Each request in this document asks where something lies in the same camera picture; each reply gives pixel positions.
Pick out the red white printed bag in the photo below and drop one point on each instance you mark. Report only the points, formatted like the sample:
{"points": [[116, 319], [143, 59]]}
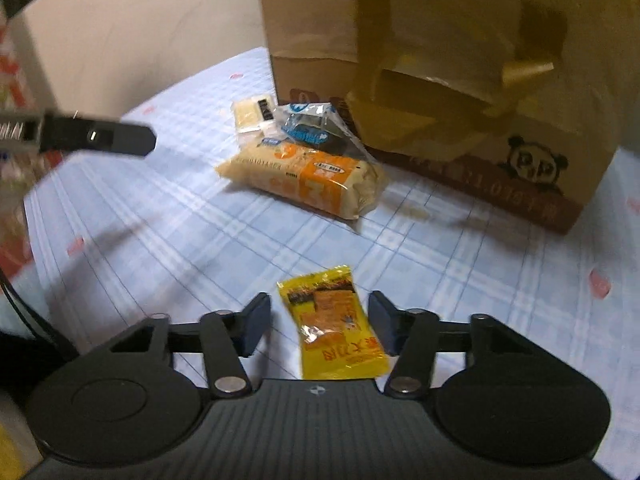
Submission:
{"points": [[12, 85]]}

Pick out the blue white clear packet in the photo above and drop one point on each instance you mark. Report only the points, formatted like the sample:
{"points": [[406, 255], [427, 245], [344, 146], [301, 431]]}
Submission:
{"points": [[305, 130]]}

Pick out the brown cardboard box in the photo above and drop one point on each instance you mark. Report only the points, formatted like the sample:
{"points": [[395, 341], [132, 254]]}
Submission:
{"points": [[310, 20]]}

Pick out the small yellow snack packet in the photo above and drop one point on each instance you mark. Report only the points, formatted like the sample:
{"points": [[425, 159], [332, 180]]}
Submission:
{"points": [[335, 325]]}

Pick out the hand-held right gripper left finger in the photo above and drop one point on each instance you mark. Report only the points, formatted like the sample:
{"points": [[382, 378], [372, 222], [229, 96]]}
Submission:
{"points": [[255, 320]]}

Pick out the blue checked tablecloth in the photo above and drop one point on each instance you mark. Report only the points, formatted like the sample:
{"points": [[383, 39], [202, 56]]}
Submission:
{"points": [[150, 220]]}

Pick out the orange bread packet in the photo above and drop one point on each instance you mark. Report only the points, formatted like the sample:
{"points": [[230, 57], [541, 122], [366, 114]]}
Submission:
{"points": [[300, 180]]}

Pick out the clear wrapped cracker packet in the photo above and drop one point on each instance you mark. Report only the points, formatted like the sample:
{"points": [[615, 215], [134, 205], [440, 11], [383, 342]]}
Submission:
{"points": [[247, 112]]}

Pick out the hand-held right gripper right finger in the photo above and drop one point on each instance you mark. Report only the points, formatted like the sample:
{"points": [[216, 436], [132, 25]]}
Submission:
{"points": [[382, 320]]}

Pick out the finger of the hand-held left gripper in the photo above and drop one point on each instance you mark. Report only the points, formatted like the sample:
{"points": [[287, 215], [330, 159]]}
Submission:
{"points": [[100, 135]]}

